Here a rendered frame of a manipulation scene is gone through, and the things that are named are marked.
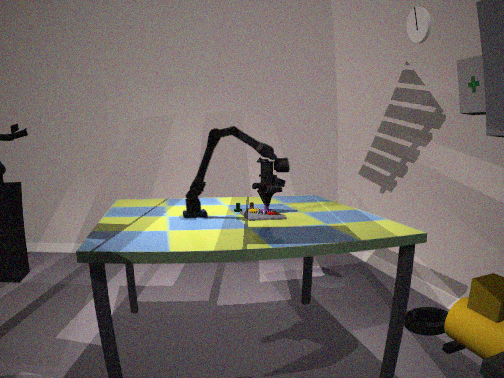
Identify purple gear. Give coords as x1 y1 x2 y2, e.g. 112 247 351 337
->
260 203 271 213

